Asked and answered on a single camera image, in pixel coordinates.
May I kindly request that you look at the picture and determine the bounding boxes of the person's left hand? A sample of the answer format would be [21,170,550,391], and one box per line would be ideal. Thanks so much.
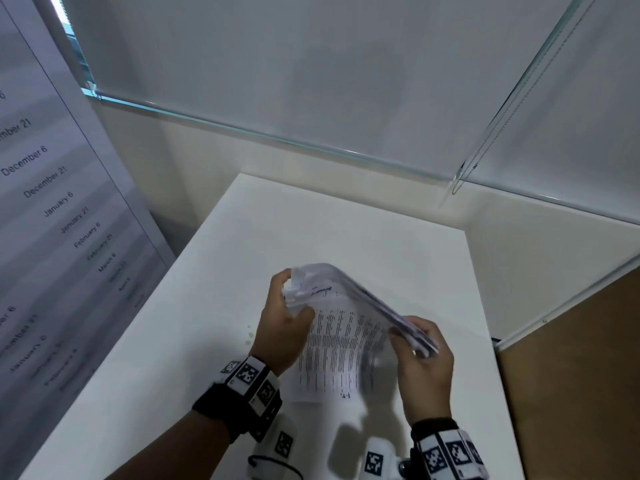
[249,269,316,377]

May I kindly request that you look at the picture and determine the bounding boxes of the person's right hand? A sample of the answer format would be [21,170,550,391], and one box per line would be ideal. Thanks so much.
[389,316,456,427]

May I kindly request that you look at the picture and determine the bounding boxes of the stack of printed paper sheets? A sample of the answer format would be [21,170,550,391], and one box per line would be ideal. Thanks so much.
[282,263,441,406]

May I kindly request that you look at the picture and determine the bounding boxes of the person's left forearm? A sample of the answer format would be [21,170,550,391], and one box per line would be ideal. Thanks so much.
[104,409,237,480]

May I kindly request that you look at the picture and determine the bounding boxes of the black wristband with marker tags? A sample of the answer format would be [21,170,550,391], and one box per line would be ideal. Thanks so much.
[409,418,492,480]
[192,356,284,444]

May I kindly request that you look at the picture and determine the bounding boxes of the white wrist camera with marker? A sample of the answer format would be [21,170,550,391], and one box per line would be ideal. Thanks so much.
[246,414,307,480]
[361,435,412,480]

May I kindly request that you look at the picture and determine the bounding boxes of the black cable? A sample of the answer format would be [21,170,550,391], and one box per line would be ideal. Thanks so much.
[247,454,304,480]

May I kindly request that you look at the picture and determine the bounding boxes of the blind bead chain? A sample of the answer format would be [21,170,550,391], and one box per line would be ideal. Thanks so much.
[451,0,601,196]

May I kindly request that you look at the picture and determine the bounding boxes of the white wall chart with dates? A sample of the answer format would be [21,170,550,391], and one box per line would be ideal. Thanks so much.
[0,0,170,480]

